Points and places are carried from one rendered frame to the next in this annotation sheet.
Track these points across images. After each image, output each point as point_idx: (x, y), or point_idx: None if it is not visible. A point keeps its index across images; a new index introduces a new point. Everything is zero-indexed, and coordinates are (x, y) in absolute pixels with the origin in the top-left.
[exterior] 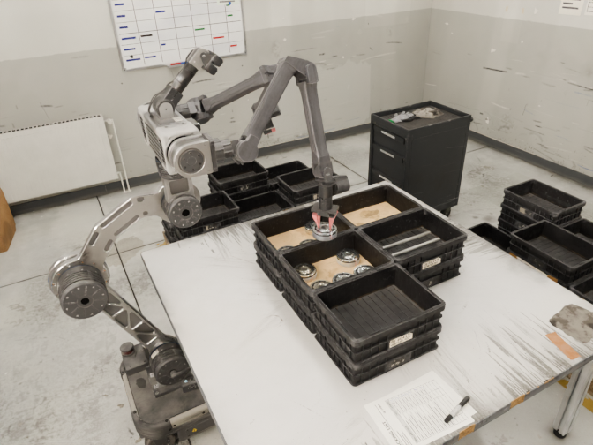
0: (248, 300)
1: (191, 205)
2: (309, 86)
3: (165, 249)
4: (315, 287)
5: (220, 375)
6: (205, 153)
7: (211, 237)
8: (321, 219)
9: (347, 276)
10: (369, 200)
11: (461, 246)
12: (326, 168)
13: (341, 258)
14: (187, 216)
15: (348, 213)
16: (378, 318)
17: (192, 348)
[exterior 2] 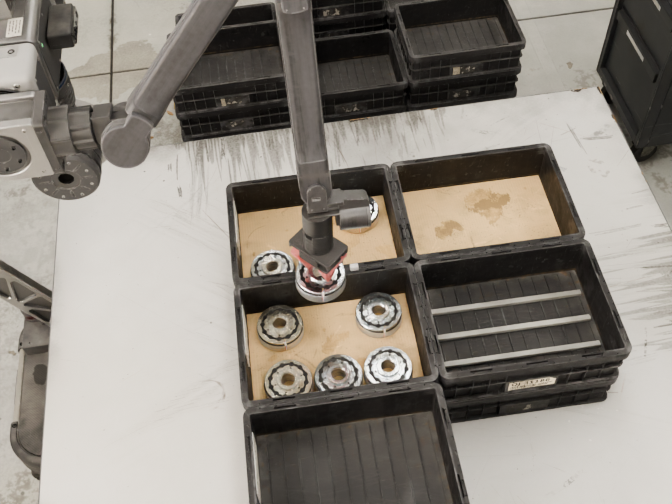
0: (188, 331)
1: (75, 169)
2: (288, 15)
3: (104, 163)
4: (276, 377)
5: (76, 481)
6: (27, 144)
7: (191, 154)
8: (382, 192)
9: (345, 370)
10: (498, 170)
11: (612, 364)
12: (313, 187)
13: (360, 316)
14: (70, 184)
15: (444, 187)
16: (358, 484)
17: (59, 408)
